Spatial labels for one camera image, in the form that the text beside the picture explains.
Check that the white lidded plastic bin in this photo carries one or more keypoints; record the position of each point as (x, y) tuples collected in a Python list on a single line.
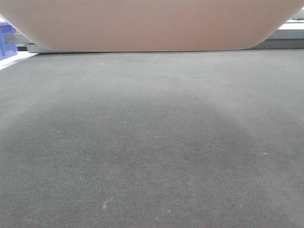
[(147, 25)]

